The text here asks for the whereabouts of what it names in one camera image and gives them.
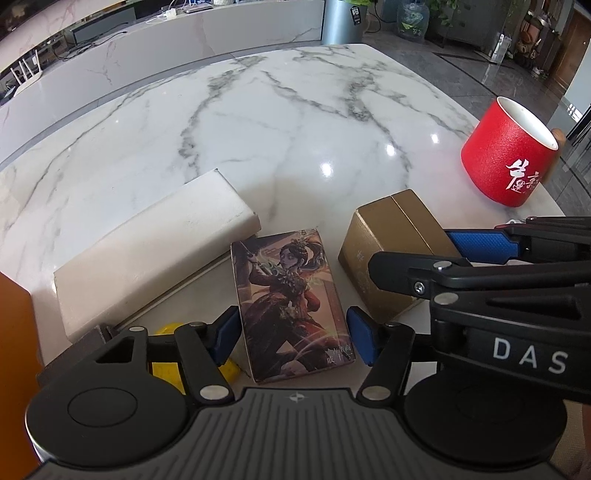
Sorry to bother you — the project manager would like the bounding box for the blue water jug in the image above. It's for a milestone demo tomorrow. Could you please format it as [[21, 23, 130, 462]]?
[[396, 0, 428, 40]]

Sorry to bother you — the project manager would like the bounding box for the leafy climbing plant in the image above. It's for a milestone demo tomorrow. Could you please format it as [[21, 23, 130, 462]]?
[[425, 0, 467, 28]]

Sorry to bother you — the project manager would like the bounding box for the gold cardboard box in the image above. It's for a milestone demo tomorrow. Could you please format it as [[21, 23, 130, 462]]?
[[338, 189, 462, 324]]

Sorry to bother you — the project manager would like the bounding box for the grey set-top box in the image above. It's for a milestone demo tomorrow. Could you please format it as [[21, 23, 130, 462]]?
[[71, 9, 137, 44]]

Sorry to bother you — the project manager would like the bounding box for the red cup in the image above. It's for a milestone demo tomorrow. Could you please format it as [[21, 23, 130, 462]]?
[[460, 96, 560, 208]]

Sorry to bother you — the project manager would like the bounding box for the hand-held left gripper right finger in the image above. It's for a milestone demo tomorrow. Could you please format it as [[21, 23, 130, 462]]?
[[346, 305, 419, 403]]

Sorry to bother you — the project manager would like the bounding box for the white marble television cabinet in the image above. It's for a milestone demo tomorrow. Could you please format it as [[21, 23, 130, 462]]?
[[0, 0, 326, 162]]

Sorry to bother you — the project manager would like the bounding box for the orange cardboard storage box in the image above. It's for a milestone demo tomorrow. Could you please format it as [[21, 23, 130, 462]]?
[[0, 271, 44, 444]]

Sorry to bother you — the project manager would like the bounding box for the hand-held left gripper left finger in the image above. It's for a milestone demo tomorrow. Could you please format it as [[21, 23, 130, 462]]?
[[95, 305, 241, 402]]

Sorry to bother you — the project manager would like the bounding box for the illustrated card box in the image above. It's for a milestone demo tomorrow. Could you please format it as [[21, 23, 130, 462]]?
[[231, 227, 357, 385]]

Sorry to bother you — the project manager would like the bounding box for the yellow round container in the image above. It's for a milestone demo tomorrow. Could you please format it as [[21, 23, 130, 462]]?
[[148, 323, 242, 397]]

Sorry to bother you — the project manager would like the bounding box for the white router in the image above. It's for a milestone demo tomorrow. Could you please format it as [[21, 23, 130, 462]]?
[[9, 50, 44, 90]]

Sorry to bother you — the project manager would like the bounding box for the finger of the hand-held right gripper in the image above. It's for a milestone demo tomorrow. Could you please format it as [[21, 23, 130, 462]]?
[[368, 250, 591, 302], [445, 216, 591, 266]]

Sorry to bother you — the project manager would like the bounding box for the grey trash can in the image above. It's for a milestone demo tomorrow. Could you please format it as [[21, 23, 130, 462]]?
[[321, 0, 370, 44]]

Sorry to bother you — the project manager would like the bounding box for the long white box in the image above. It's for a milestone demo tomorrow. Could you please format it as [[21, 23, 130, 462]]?
[[53, 169, 262, 343]]

